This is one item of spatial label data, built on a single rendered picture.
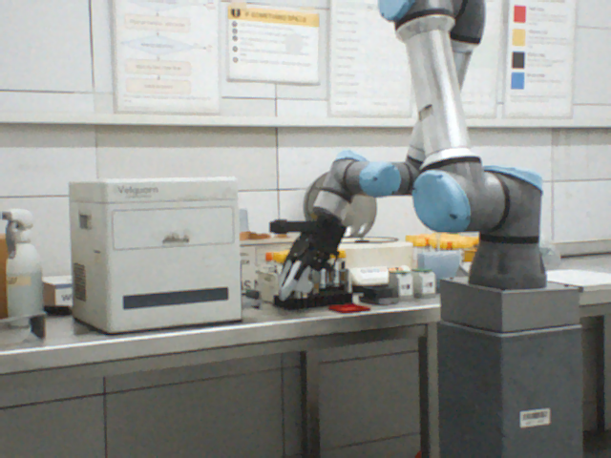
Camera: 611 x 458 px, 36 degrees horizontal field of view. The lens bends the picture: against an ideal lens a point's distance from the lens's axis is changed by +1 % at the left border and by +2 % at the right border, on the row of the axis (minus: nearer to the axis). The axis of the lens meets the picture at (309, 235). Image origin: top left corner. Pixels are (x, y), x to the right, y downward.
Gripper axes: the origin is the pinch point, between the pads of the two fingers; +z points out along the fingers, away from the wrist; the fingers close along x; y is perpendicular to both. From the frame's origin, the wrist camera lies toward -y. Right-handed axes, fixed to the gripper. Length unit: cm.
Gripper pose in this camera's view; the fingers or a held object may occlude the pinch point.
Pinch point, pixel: (281, 293)
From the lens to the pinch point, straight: 198.4
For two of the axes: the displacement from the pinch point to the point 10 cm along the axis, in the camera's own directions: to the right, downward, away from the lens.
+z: -4.2, 8.9, -1.9
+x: -4.8, -0.4, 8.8
